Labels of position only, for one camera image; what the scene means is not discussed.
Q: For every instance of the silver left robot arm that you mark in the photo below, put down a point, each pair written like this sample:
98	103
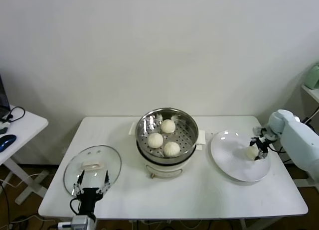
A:
84	222

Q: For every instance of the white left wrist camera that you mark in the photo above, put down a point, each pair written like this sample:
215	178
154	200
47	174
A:
65	225

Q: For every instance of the white furniture foot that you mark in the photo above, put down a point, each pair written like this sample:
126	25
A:
305	183

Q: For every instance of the cream electric cooking pot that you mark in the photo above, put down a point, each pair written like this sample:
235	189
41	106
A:
162	170

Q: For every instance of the white shelf board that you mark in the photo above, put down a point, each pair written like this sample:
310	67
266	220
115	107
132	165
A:
312	91

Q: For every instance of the round glass pot lid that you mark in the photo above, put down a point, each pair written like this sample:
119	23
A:
109	160

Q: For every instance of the dark laptop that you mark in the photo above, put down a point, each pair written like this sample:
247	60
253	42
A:
3	98

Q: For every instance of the white steamed baozi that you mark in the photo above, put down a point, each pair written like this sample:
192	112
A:
250	153
155	141
167	126
171	149

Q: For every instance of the light blue right robot arm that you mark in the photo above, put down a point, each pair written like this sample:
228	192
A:
296	138

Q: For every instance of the large white round plate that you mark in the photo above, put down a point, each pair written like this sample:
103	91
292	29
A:
224	170

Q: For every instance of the perforated steel steamer basket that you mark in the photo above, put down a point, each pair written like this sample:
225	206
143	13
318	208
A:
185	140

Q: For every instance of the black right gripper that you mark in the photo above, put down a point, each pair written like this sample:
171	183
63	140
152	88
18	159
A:
261	145

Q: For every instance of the white side table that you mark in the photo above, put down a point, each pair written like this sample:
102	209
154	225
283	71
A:
30	125

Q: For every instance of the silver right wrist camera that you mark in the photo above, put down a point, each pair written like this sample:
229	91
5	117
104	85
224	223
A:
256	130

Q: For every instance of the small white desk adapter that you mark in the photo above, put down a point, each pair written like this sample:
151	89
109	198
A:
3	124

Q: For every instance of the blue computer mouse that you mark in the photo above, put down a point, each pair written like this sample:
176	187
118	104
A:
7	141

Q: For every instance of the mint green appliance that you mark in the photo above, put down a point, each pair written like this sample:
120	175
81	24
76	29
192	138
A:
312	77

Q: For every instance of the small black desk device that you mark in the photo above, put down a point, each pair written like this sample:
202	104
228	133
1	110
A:
3	131

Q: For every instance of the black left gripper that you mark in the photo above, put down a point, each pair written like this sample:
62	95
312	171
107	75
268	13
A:
89	197

